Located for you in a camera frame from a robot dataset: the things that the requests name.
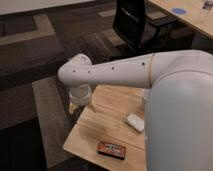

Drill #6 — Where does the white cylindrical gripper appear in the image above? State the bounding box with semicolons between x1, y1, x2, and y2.
69;85;96;113

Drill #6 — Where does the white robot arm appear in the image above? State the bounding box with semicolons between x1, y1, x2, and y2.
58;49;213;171

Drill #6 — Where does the white rectangular sponge block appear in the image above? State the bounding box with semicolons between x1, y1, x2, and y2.
125;113;144;132

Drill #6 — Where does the red and black snack box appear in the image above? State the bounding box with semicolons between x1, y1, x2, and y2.
97;141;126;160

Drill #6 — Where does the black office chair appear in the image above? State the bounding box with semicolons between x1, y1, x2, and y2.
109;0;188;66

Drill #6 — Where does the blue round disc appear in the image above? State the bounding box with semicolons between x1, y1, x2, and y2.
172;8;186;14

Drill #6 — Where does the far wooden desk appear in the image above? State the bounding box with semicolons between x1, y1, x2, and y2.
148;0;213;39

